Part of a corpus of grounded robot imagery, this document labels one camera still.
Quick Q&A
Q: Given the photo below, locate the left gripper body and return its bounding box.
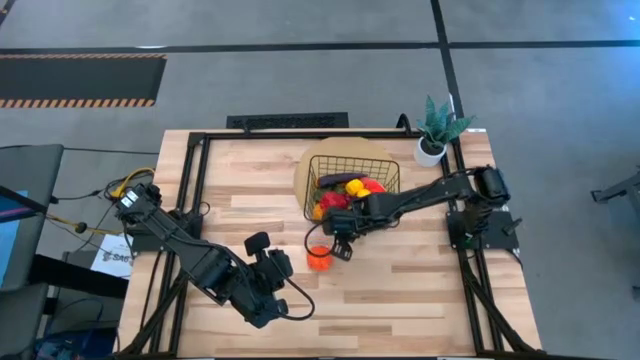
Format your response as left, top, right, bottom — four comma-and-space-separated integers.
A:
257, 248, 295, 282

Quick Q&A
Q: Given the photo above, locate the orange bell pepper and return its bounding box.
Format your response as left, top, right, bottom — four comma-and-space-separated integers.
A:
306, 244, 335, 274

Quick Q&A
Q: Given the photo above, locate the blue panel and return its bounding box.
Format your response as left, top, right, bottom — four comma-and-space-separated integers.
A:
0, 188, 32, 292

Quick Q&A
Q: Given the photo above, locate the black wire basket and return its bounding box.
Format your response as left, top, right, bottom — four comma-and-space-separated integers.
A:
302, 154, 401, 223

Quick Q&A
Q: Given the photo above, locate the purple eggplant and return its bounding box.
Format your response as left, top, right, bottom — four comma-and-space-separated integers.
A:
316, 171, 369, 190

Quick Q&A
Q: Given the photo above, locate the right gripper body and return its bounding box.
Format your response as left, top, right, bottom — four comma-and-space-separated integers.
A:
322, 195, 376, 240

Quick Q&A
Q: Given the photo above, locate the green plant in white pot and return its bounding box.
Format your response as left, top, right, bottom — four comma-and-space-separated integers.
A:
412, 95, 476, 168

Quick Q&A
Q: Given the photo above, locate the round tan woven placemat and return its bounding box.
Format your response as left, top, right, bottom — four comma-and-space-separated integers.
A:
292, 135, 397, 215

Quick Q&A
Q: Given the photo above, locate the dark blue bag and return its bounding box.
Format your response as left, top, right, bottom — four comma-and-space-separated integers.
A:
33, 327, 119, 360

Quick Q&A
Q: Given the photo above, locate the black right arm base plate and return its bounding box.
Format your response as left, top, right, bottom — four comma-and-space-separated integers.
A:
446, 209, 524, 251

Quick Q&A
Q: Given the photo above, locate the black floor stand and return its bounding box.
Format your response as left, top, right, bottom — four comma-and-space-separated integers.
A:
588, 169, 640, 205

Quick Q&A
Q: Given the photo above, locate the thick yellow cable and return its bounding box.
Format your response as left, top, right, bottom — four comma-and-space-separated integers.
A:
110, 166, 157, 200

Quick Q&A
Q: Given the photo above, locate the black cable loop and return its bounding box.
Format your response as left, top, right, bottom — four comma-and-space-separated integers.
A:
395, 112, 414, 137

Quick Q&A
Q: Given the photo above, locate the black floor vent grate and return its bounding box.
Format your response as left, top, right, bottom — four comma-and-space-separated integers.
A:
225, 111, 350, 131

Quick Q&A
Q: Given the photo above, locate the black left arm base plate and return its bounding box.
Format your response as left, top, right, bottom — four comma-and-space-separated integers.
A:
130, 214, 204, 253

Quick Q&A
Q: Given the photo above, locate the black hazard-striped floor mat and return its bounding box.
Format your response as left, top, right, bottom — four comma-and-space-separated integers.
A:
0, 53, 168, 110

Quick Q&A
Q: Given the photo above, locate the white printed paper sheet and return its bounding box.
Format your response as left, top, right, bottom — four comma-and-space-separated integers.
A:
89, 233, 136, 281

